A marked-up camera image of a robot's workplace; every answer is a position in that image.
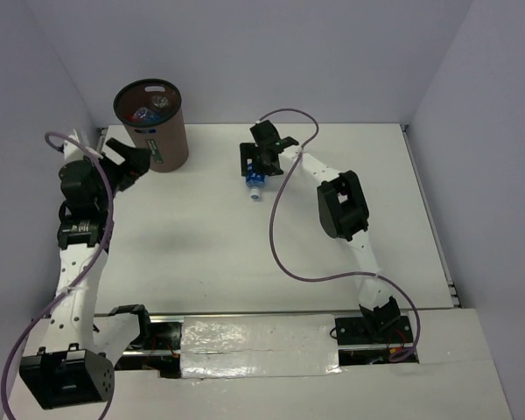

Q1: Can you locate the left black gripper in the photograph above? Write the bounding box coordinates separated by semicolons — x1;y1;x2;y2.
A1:
89;138;151;211

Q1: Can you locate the blue label bottle white cap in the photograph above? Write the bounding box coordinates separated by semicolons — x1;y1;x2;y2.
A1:
245;163;266;201

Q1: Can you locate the bottle with red cap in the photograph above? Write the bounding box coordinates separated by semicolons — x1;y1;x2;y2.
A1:
129;109;144;123

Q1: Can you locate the clear bottle blue cap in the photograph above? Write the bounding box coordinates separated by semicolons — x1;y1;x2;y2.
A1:
133;107;161;124

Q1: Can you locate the crushed blue label bottle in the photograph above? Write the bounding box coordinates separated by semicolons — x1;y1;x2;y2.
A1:
149;94;172;113

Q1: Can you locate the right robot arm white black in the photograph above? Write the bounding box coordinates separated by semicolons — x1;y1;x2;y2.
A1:
240;121;401;342

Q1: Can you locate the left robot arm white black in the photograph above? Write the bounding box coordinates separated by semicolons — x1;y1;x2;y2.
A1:
18;134;154;410

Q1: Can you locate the brown cylindrical waste bin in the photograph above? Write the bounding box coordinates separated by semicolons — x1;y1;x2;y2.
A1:
113;79;189;172

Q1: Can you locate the silver foil tape sheet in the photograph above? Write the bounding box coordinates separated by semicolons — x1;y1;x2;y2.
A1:
180;314;340;379

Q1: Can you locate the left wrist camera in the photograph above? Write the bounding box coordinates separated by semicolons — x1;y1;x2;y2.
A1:
63;130;102;164

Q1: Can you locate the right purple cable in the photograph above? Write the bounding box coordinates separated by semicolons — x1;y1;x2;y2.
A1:
255;108;424;363

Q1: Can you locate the aluminium mounting rail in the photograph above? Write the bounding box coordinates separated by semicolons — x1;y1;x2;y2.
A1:
115;311;418;379

